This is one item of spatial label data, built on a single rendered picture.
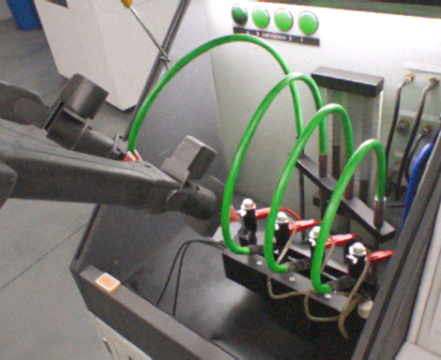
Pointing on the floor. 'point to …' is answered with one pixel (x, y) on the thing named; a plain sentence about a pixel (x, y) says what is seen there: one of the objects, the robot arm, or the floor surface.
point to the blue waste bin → (24, 14)
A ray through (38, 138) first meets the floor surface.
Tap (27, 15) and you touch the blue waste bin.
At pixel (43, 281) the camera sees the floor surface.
